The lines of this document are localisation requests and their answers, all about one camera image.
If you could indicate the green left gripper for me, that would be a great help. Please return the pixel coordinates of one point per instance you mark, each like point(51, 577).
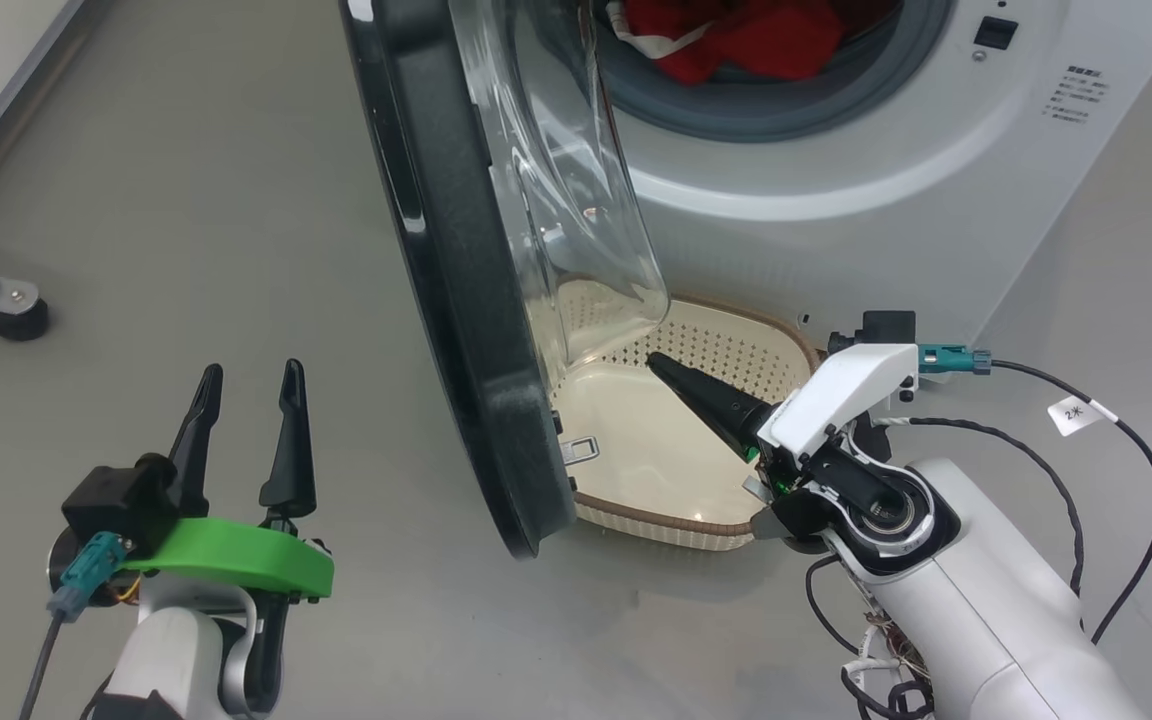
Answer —
point(236, 560)

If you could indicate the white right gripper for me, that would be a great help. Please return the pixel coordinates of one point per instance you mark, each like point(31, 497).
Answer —
point(836, 395)

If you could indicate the black rimmed washing machine door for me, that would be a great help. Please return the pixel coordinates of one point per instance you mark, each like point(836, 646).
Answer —
point(456, 250)

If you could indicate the beige perforated laundry basket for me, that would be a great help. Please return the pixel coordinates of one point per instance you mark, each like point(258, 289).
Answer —
point(636, 440)

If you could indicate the white washing machine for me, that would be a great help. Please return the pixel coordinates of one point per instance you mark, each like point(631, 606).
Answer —
point(836, 260)

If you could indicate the grey rubber door gasket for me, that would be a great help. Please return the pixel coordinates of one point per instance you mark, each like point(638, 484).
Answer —
point(786, 105)

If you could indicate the black door lock socket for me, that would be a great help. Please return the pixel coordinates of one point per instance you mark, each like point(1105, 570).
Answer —
point(996, 32)

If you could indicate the printed text label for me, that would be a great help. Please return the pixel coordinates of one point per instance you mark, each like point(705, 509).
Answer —
point(1076, 92)

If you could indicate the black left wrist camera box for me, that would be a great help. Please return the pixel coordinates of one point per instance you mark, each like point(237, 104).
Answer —
point(116, 495)

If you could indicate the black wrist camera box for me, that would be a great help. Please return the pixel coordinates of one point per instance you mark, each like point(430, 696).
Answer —
point(116, 495)
point(888, 326)

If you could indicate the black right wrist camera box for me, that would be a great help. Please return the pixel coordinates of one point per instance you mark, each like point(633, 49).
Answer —
point(888, 326)

